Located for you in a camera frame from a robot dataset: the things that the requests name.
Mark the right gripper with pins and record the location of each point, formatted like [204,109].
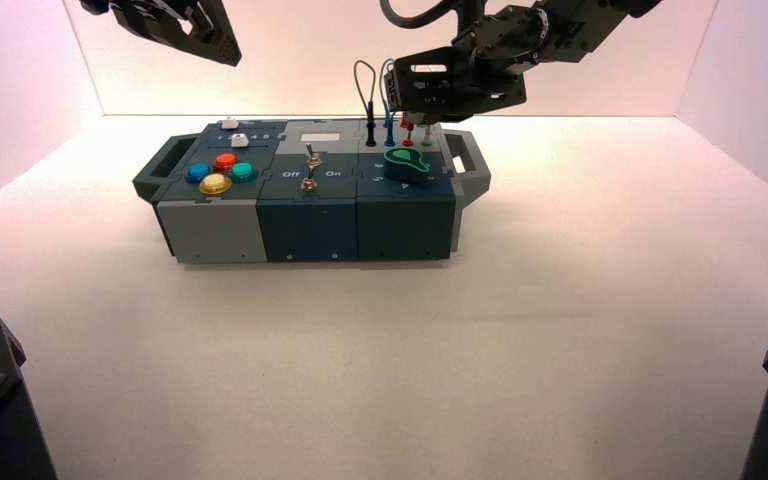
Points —
[477,86]

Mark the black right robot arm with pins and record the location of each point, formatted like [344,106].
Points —
[576,26]

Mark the yellow push button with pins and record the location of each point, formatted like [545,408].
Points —
[216,184]

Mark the green rotary knob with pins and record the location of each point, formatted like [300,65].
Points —
[405,169]

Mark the red push button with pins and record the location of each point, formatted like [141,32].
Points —
[226,161]

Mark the teal push button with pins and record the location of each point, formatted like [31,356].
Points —
[243,172]

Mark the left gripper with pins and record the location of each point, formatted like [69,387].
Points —
[98,4]

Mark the white slider knob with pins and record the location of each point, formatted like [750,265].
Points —
[239,140]
[230,123]

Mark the white display window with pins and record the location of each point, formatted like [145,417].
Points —
[320,137]

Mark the grey and teal control box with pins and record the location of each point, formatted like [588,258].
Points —
[318,225]

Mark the blue push button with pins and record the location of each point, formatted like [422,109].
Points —
[198,173]

